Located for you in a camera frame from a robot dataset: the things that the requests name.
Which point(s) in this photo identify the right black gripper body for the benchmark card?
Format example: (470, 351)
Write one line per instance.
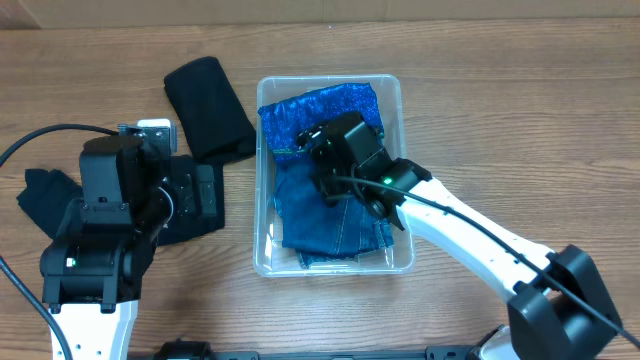
(333, 161)

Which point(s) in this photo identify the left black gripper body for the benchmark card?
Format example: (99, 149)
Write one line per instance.
(204, 190)

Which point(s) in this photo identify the sparkly blue cloth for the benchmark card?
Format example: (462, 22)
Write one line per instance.
(283, 121)

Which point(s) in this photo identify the blue jeans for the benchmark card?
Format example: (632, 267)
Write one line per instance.
(317, 232)

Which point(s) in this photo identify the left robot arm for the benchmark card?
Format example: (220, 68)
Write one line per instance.
(93, 275)

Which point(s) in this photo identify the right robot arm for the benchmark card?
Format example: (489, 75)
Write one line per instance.
(557, 303)

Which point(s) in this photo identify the clear plastic container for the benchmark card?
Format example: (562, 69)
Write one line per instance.
(271, 258)

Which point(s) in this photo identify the black rolled cloth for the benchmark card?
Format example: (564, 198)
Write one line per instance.
(215, 124)

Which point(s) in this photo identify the small black crumpled cloth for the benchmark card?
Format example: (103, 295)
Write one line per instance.
(51, 200)

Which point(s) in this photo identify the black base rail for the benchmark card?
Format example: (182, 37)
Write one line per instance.
(195, 350)

